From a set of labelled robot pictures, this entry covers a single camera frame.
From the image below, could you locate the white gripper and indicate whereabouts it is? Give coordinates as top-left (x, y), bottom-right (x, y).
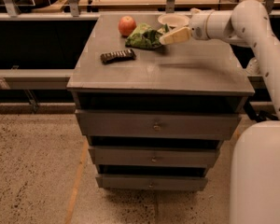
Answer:
top-left (160, 8), bottom-right (214, 45)

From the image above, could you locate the green jalapeno chip bag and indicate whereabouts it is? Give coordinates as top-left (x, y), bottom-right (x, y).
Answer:
top-left (125, 23), bottom-right (170, 49)

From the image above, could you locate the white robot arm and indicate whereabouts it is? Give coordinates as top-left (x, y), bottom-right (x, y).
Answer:
top-left (160, 0), bottom-right (280, 224)

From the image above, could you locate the red apple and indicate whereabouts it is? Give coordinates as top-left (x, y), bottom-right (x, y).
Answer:
top-left (118, 16), bottom-right (136, 37)

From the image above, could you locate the white bowl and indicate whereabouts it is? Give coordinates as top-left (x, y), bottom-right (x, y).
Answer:
top-left (158, 13), bottom-right (189, 28)

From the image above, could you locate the dark snack bar wrapper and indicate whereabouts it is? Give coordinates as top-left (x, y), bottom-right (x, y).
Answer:
top-left (100, 49), bottom-right (136, 64)

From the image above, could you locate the grey drawer cabinet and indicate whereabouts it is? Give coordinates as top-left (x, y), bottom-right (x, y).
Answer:
top-left (67, 15), bottom-right (254, 178)

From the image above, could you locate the top grey drawer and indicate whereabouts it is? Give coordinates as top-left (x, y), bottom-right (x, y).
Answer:
top-left (76, 109), bottom-right (240, 140)

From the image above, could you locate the grey drawer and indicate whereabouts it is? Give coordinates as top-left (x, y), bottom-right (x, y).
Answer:
top-left (95, 174), bottom-right (208, 191)
top-left (90, 146), bottom-right (219, 168)
top-left (76, 109), bottom-right (240, 140)

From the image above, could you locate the middle grey drawer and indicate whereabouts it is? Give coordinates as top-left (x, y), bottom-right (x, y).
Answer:
top-left (90, 146), bottom-right (219, 168)

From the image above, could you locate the bottom grey drawer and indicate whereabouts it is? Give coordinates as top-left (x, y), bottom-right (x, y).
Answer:
top-left (95, 174), bottom-right (208, 191)

